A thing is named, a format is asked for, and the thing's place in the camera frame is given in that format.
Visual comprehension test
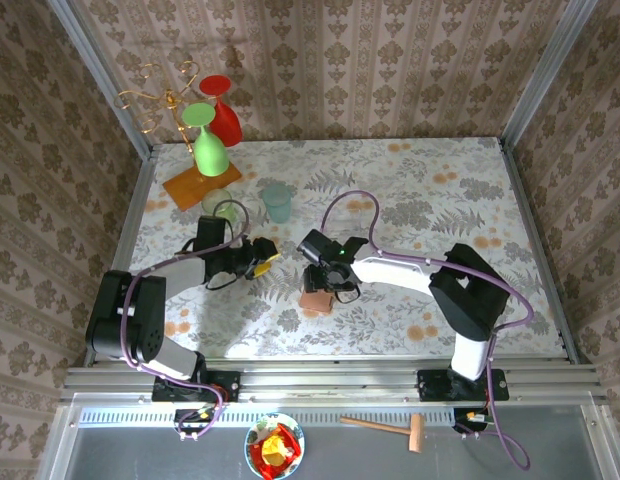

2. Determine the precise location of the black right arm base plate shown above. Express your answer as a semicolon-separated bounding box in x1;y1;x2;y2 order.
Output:
416;368;510;403

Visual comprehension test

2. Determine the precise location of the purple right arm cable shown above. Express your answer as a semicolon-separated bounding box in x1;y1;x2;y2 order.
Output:
321;191;536;472

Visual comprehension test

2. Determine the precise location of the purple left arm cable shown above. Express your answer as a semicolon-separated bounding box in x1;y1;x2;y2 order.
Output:
120;198;252;441

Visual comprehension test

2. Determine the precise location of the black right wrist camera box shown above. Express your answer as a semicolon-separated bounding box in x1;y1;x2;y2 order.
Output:
296;228;342;267

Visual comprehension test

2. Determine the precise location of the blue textured tumbler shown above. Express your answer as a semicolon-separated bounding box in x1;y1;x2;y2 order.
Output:
261;182;293;224

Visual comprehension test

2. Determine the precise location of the aluminium extrusion frame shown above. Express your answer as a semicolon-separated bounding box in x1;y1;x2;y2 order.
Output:
45;0;611;406

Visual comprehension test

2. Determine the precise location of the red wrapper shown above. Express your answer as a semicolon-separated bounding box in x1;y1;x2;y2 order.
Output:
249;423;302;476

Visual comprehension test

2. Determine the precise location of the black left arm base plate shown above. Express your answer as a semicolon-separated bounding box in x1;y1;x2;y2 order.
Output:
151;369;242;404

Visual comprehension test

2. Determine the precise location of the grey metal shelf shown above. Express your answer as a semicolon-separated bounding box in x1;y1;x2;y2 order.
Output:
37;392;620;480

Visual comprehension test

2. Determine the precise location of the floral fern print tablecloth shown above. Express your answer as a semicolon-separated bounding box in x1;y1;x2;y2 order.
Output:
107;137;566;360

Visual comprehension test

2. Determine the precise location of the patterned ceramic bowl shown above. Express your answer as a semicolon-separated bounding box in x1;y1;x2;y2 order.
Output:
244;412;306;480

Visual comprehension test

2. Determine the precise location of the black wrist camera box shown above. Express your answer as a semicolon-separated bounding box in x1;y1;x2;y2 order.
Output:
296;228;342;267
197;216;227;253

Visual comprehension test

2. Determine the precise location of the yellow crumpled paper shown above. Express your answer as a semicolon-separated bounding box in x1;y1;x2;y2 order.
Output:
261;433;286;464

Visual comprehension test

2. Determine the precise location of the wooden mallet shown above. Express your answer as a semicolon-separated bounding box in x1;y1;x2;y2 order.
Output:
338;412;426;454

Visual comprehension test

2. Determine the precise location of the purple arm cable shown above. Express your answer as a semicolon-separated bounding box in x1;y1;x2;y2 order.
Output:
120;198;252;441
321;191;536;472

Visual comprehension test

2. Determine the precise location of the gold wire rack, wooden base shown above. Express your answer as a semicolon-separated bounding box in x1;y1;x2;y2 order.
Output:
113;60;244;212

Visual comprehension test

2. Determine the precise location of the black connector box with wires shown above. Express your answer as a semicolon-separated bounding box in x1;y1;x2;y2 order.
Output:
173;407;224;436
452;407;494;435

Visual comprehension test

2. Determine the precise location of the red plastic wine glass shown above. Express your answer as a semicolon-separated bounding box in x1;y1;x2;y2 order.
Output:
198;74;244;148

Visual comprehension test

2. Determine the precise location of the brown leather card holder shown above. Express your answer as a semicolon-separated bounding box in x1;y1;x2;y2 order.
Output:
298;287;337;318

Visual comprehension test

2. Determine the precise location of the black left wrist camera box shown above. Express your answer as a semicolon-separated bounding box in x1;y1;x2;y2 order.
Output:
197;216;227;253

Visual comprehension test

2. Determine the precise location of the green glass tumbler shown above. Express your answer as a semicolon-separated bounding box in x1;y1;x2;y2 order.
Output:
200;188;240;229

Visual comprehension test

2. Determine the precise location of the green plastic wine glass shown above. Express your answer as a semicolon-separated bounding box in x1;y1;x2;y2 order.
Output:
181;102;231;178

